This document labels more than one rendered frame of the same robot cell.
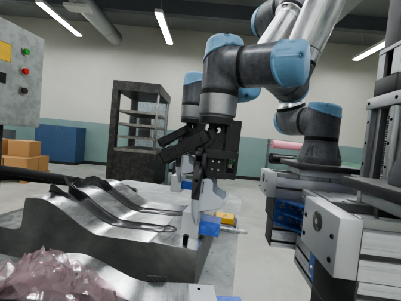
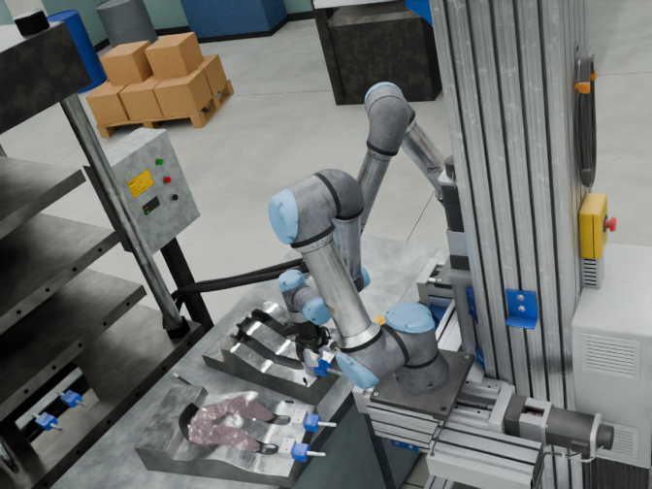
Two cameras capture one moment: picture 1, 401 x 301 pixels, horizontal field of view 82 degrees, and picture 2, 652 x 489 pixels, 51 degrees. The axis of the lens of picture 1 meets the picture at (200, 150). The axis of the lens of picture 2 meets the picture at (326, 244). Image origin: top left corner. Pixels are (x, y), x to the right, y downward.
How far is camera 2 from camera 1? 184 cm
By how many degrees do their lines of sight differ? 43
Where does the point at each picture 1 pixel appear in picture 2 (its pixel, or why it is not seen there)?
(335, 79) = not seen: outside the picture
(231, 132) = (310, 328)
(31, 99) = (182, 197)
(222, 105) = (297, 318)
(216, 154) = (305, 341)
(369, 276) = (373, 413)
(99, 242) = (264, 374)
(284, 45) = (306, 310)
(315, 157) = not seen: hidden behind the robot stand
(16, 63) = (157, 179)
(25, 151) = (179, 66)
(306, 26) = not seen: hidden behind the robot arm
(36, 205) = (227, 353)
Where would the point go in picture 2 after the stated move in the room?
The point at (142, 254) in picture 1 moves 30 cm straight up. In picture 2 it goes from (286, 384) to (259, 314)
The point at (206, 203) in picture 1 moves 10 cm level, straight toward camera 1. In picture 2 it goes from (309, 363) to (295, 387)
